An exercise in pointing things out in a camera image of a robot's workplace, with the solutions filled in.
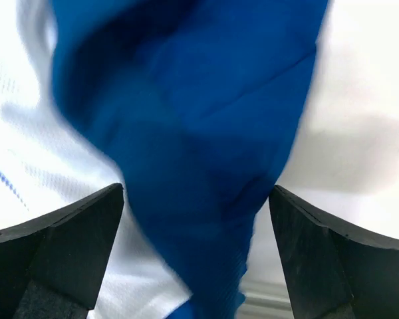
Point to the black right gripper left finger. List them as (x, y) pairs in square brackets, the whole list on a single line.
[(52, 266)]

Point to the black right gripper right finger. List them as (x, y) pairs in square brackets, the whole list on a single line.
[(333, 268)]

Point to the blue white red jacket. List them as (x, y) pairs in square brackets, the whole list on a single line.
[(193, 106)]

